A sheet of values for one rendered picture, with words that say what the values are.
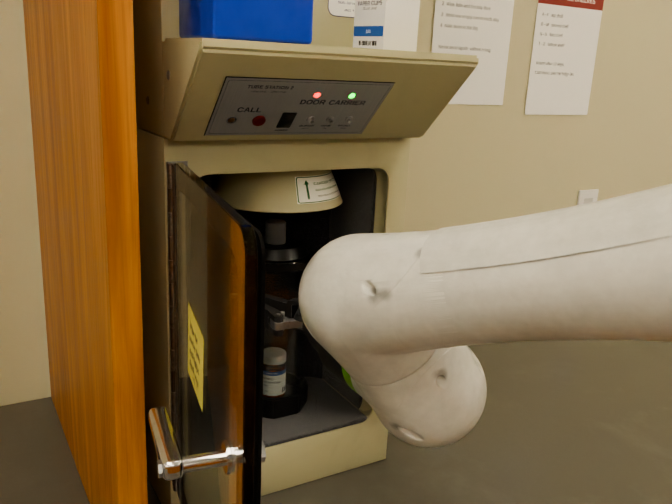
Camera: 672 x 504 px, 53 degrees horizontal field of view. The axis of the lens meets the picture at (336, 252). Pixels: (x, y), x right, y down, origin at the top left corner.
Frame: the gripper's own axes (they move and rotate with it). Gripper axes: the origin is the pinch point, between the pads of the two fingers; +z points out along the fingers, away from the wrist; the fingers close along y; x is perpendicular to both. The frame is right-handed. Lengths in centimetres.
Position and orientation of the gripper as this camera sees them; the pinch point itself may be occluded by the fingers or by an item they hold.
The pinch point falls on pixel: (275, 283)
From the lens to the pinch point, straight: 93.9
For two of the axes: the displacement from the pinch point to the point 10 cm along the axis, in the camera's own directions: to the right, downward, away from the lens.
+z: -4.9, -2.5, 8.3
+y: -8.7, 0.9, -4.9
